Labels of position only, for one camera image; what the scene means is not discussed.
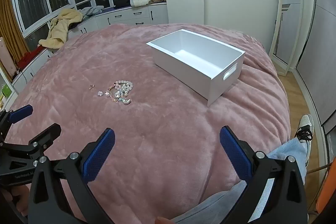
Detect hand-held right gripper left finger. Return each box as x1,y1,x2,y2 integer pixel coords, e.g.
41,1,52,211
28,128,116,224

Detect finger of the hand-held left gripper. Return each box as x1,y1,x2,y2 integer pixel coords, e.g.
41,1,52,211
0,105,33,132
0,123,62,161

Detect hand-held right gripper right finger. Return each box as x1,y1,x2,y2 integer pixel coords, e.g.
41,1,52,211
220,126,309,224

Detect colourful beaded bracelet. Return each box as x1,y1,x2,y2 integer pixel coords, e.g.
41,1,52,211
106,84,124,103

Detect white storage box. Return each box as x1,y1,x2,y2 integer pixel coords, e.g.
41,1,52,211
146,29,246,107

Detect person's left hand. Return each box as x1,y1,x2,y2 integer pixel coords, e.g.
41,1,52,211
5,185,30,216

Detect green box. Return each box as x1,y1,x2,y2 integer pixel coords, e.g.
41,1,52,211
1,84,12,99

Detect person's blue jeans leg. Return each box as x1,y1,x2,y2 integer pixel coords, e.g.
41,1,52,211
173,139,311,224

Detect red cloth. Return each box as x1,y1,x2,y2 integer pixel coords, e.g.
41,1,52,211
17,46,45,68

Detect pink board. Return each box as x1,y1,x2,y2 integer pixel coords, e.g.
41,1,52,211
0,37,16,81

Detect pink plush blanket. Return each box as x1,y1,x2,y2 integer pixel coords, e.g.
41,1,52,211
0,23,290,224

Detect white and black shoe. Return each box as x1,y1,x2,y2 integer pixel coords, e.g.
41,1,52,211
294,114,314,151

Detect mustard curtain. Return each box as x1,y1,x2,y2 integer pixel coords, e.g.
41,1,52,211
0,0,31,56

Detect yellow towel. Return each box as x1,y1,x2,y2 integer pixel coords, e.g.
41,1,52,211
39,8,84,49

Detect orange object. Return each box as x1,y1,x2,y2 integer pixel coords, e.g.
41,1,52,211
316,187,336,214

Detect grey clothes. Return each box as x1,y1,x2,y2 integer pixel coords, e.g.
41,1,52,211
79,6,104,17

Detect grey wardrobe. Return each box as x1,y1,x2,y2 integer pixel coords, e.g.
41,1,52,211
294,0,336,135

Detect white window seat cabinets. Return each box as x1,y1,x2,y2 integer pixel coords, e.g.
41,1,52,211
10,2,169,94

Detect white standing mirror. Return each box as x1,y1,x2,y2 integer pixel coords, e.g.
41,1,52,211
268,0,304,76

